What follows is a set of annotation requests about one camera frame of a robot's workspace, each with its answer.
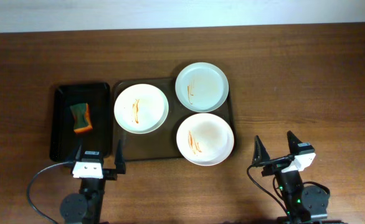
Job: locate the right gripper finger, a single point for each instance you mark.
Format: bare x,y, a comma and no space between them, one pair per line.
260,152
296,146

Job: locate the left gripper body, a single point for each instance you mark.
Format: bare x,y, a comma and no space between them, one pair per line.
110,173

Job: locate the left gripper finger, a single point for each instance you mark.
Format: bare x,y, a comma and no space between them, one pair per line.
75,155
119,160

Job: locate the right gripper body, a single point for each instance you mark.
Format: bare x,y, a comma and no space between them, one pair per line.
274,168

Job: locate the orange green scrub sponge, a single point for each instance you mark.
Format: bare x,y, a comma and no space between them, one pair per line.
81,117

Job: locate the pink white plate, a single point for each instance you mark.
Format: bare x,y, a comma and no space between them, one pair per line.
205,139

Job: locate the cream plate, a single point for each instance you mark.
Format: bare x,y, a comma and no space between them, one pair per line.
141,108

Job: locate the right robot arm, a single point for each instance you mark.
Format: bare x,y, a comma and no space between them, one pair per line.
302,202

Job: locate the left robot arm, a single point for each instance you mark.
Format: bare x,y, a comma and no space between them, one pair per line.
85,206

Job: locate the black small tray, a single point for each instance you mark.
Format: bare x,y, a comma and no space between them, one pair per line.
63,139

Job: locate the brown serving tray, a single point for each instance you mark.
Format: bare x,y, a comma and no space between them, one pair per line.
161,143

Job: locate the pale blue plate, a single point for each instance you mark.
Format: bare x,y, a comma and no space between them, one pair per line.
202,87

